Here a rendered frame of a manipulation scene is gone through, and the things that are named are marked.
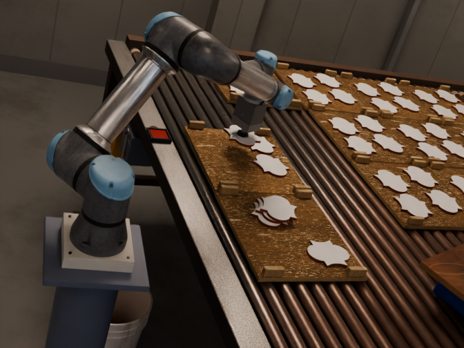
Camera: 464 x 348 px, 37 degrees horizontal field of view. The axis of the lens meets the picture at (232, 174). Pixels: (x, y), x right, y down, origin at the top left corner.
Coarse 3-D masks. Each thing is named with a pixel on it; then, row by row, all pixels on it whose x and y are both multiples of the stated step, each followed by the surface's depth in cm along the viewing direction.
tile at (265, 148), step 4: (256, 136) 254; (260, 140) 252; (264, 140) 253; (256, 144) 248; (260, 144) 249; (264, 144) 250; (268, 144) 251; (272, 144) 252; (252, 148) 245; (256, 148) 246; (260, 148) 246; (264, 148) 247; (268, 148) 248; (272, 148) 249; (260, 152) 245; (264, 152) 245; (268, 152) 246; (272, 152) 247
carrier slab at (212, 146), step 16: (192, 128) 248; (208, 128) 251; (192, 144) 239; (208, 144) 240; (224, 144) 244; (208, 160) 231; (224, 160) 234; (240, 160) 237; (288, 160) 247; (208, 176) 222; (224, 176) 224; (240, 176) 227; (256, 176) 230; (272, 176) 233; (288, 176) 236; (240, 192) 220; (256, 192) 222; (272, 192) 224; (288, 192) 227
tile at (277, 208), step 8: (264, 200) 212; (272, 200) 214; (280, 200) 215; (264, 208) 209; (272, 208) 210; (280, 208) 211; (288, 208) 212; (296, 208) 215; (272, 216) 206; (280, 216) 207; (288, 216) 208
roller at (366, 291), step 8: (232, 104) 284; (360, 288) 195; (368, 288) 196; (360, 296) 194; (368, 296) 192; (368, 304) 191; (376, 304) 190; (376, 312) 188; (384, 312) 188; (376, 320) 186; (384, 320) 185; (384, 328) 184; (392, 328) 183; (392, 336) 181; (400, 336) 181; (392, 344) 180; (400, 344) 178
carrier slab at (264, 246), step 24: (216, 192) 215; (240, 216) 206; (312, 216) 218; (240, 240) 196; (264, 240) 199; (288, 240) 202; (312, 240) 206; (336, 240) 209; (264, 264) 189; (288, 264) 192; (312, 264) 195
